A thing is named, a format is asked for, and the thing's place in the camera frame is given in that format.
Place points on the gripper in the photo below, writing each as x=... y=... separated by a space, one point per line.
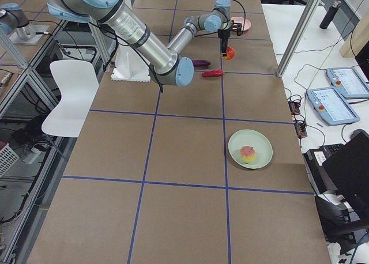
x=223 y=36

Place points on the red apple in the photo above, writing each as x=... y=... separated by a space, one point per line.
x=229 y=54

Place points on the peach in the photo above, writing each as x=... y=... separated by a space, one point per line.
x=247 y=154

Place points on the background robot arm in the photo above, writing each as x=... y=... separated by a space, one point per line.
x=12 y=17

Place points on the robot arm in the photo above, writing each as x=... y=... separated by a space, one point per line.
x=166 y=67

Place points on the pink plate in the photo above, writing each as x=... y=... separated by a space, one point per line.
x=246 y=23

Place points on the red chili pepper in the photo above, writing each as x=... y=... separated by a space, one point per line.
x=214 y=73

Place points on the purple eggplant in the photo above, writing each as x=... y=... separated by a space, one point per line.
x=200 y=63

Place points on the black bottle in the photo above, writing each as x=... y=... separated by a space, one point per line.
x=329 y=16

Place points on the green plate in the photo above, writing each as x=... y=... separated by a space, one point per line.
x=260 y=145

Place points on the near teach pendant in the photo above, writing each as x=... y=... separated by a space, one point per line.
x=331 y=106

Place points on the teach pendant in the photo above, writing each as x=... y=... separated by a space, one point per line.
x=348 y=82
x=331 y=106

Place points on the far teach pendant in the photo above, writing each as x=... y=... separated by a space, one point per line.
x=348 y=82

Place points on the brown paper table cover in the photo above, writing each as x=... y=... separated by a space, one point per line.
x=151 y=180

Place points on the white chair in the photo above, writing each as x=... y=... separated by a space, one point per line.
x=78 y=84

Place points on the black laptop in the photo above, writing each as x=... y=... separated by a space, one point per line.
x=344 y=169

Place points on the white basket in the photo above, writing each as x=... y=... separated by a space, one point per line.
x=8 y=157

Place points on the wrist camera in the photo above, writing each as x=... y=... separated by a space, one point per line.
x=237 y=27

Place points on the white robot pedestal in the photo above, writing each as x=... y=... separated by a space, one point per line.
x=129 y=66

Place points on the aluminium frame post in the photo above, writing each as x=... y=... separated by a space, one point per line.
x=302 y=24

